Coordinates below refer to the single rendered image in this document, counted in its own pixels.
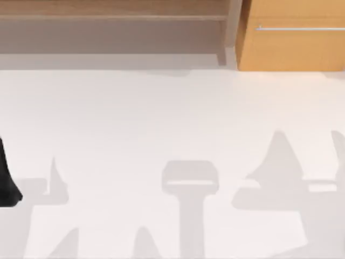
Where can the open wooden shelf unit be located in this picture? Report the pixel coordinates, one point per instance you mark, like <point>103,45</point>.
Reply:
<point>113,27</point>

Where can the light wooden cupboard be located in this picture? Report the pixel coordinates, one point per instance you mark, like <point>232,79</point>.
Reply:
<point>291,51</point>

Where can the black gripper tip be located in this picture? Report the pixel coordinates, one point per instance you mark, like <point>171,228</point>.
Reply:
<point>7,186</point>

